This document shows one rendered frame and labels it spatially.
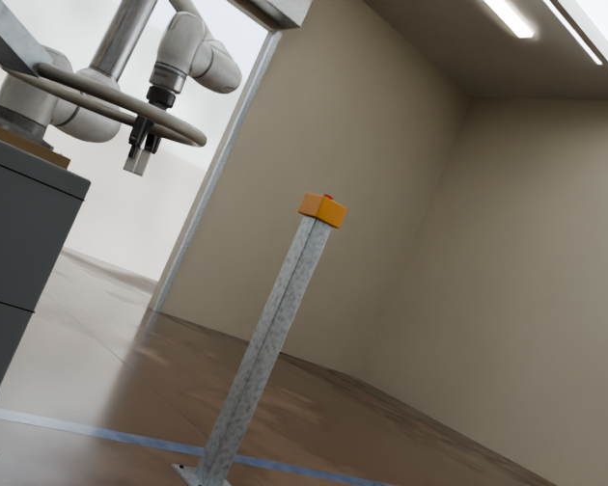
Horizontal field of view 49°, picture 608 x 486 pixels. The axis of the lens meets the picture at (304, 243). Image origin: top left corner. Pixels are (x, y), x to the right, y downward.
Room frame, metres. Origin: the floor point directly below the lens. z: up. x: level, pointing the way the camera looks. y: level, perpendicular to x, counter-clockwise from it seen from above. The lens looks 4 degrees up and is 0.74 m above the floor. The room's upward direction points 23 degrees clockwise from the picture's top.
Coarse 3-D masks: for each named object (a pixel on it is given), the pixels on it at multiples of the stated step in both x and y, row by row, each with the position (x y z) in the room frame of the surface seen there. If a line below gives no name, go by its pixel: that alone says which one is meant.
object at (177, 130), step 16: (48, 64) 1.28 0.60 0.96; (32, 80) 1.58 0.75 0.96; (48, 80) 1.63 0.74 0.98; (64, 80) 1.27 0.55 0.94; (80, 80) 1.27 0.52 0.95; (64, 96) 1.66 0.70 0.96; (80, 96) 1.69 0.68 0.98; (96, 96) 1.29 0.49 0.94; (112, 96) 1.29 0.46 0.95; (128, 96) 1.30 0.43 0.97; (96, 112) 1.72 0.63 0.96; (112, 112) 1.72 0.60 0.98; (144, 112) 1.32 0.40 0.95; (160, 112) 1.34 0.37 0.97; (160, 128) 1.71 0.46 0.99; (176, 128) 1.38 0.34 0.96; (192, 128) 1.42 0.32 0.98; (192, 144) 1.61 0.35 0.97
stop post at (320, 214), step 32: (320, 224) 2.32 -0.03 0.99; (288, 256) 2.36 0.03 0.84; (288, 288) 2.31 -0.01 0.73; (288, 320) 2.34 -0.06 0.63; (256, 352) 2.32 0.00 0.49; (256, 384) 2.33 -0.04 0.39; (224, 416) 2.34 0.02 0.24; (224, 448) 2.32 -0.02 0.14; (192, 480) 2.30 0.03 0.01; (224, 480) 2.35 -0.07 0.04
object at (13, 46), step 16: (0, 0) 1.17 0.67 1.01; (0, 16) 1.18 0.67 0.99; (0, 32) 1.20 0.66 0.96; (16, 32) 1.22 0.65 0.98; (0, 48) 1.26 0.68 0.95; (16, 48) 1.23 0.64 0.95; (32, 48) 1.26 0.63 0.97; (0, 64) 1.34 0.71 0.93; (16, 64) 1.29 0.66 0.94; (32, 64) 1.27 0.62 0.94
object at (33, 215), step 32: (0, 160) 1.72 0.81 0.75; (32, 160) 1.76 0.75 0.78; (0, 192) 1.74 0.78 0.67; (32, 192) 1.78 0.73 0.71; (64, 192) 1.83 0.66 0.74; (0, 224) 1.76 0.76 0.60; (32, 224) 1.81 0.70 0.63; (64, 224) 1.85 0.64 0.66; (0, 256) 1.78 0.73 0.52; (32, 256) 1.83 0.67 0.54; (0, 288) 1.80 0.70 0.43; (32, 288) 1.85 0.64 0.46; (0, 320) 1.82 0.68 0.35; (0, 352) 1.85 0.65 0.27; (0, 384) 1.87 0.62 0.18
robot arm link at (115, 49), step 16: (128, 0) 2.02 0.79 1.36; (144, 0) 2.02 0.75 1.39; (128, 16) 2.02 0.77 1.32; (144, 16) 2.04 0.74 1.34; (112, 32) 2.02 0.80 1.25; (128, 32) 2.03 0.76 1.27; (112, 48) 2.02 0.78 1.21; (128, 48) 2.05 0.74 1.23; (96, 64) 2.02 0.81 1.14; (112, 64) 2.03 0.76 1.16; (96, 80) 2.00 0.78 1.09; (112, 80) 2.04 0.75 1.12; (80, 112) 1.97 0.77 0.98; (64, 128) 2.00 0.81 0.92; (80, 128) 2.01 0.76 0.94; (96, 128) 2.04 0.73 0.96; (112, 128) 2.09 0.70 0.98
